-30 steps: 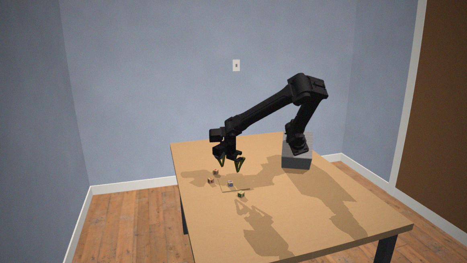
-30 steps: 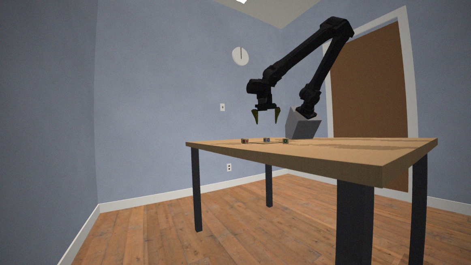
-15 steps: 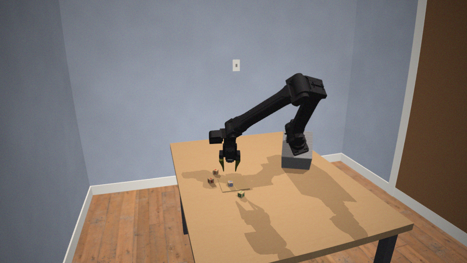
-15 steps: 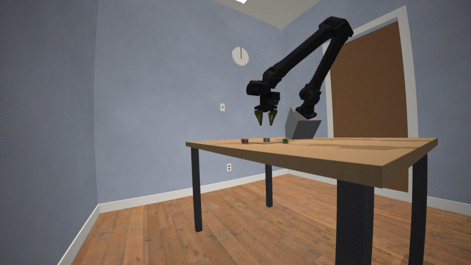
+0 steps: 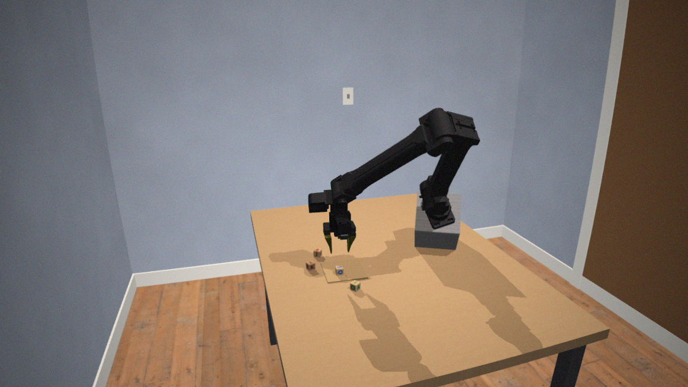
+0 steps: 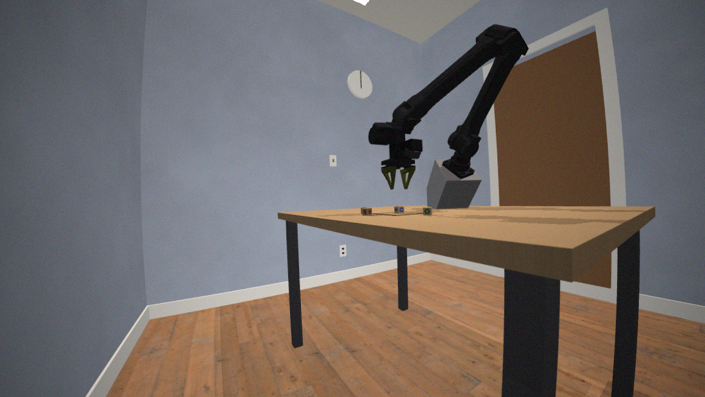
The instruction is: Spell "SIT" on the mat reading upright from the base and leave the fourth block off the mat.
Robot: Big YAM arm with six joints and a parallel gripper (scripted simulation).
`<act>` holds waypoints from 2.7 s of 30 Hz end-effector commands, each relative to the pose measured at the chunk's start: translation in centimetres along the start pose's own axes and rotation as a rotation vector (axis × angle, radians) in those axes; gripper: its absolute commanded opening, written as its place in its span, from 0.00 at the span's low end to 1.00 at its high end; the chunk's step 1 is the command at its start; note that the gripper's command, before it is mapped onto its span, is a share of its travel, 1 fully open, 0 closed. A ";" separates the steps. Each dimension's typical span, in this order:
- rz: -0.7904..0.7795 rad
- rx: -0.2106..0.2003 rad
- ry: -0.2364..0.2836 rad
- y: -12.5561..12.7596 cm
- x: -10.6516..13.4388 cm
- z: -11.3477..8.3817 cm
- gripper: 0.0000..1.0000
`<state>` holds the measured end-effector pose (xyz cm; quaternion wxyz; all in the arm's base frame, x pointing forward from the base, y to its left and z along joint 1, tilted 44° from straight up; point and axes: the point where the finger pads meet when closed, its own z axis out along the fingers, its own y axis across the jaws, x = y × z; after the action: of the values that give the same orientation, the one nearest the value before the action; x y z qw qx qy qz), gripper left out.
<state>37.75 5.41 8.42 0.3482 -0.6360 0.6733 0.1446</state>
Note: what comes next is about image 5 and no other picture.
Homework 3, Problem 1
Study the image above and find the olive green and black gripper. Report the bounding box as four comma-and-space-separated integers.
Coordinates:
323, 211, 356, 254

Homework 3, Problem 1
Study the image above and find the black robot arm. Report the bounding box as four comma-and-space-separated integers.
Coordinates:
308, 108, 480, 240

